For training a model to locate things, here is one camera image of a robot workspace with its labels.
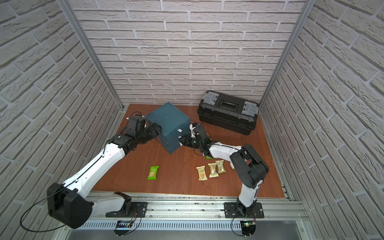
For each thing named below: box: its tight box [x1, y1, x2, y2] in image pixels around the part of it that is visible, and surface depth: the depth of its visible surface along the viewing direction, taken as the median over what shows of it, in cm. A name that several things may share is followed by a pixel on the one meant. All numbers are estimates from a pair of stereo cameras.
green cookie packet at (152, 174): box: [147, 165, 159, 180], surface depth 87 cm
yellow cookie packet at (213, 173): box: [208, 162, 219, 178], surface depth 87 cm
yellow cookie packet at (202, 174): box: [196, 165, 208, 181], surface depth 87 cm
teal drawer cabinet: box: [145, 101, 191, 155], surface depth 88 cm
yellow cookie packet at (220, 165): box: [215, 159, 227, 174], surface depth 89 cm
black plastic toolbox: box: [197, 90, 260, 136], surface depth 99 cm
